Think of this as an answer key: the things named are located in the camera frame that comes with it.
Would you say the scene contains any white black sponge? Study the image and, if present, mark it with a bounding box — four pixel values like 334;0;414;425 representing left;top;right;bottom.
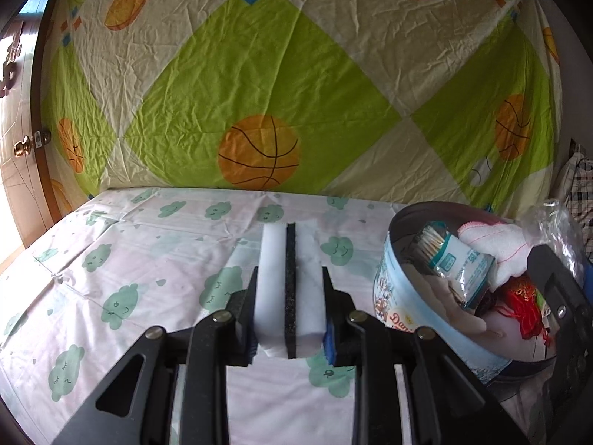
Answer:
253;223;326;360

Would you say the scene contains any clear plastic bag grey item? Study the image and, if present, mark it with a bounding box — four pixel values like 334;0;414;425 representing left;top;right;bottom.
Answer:
518;199;588;287

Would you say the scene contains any white pink-trimmed cloth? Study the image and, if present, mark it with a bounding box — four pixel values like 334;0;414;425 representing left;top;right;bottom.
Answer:
457;221;532;292

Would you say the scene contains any cotton swab packet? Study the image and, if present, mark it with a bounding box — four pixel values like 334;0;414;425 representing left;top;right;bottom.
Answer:
410;221;494;310

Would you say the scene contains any red orange knot ornament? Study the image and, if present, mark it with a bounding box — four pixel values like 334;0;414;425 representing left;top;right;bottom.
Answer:
494;274;552;347

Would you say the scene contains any plaid cloth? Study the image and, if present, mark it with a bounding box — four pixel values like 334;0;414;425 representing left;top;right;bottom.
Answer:
551;145;593;260

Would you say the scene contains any blue cookie tin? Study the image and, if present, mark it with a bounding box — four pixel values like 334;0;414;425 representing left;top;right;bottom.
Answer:
373;202;556;385

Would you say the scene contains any brown wooden door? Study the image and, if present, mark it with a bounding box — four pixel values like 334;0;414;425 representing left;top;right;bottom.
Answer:
1;0;61;248

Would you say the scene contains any brass door knob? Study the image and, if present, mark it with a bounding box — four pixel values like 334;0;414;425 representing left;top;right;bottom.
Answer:
13;135;34;158

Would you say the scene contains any green cream basketball sheet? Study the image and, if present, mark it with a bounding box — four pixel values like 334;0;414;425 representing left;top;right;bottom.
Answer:
41;0;562;217

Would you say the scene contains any dark door ornament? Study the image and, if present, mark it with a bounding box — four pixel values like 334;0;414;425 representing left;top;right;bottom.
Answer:
0;19;24;98

